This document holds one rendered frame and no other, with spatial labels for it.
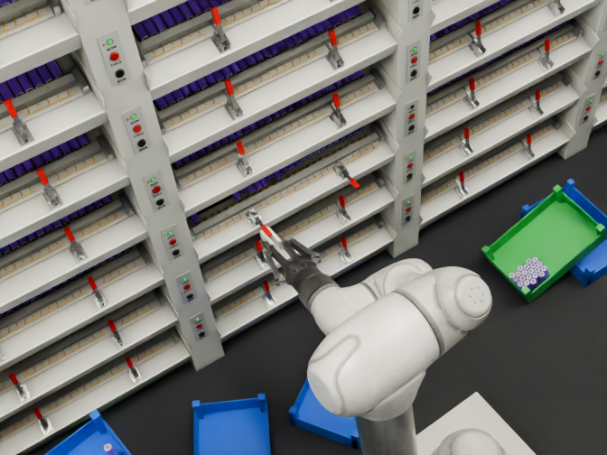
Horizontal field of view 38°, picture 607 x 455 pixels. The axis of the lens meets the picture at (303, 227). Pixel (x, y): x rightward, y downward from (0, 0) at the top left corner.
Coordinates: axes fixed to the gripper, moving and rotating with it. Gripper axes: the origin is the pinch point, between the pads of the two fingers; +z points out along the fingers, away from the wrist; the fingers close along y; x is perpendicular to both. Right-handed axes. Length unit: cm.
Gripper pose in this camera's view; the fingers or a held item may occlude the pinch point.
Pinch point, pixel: (271, 239)
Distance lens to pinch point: 221.3
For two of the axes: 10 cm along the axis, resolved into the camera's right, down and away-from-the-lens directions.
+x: -1.6, -7.0, -6.9
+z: -5.1, -5.4, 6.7
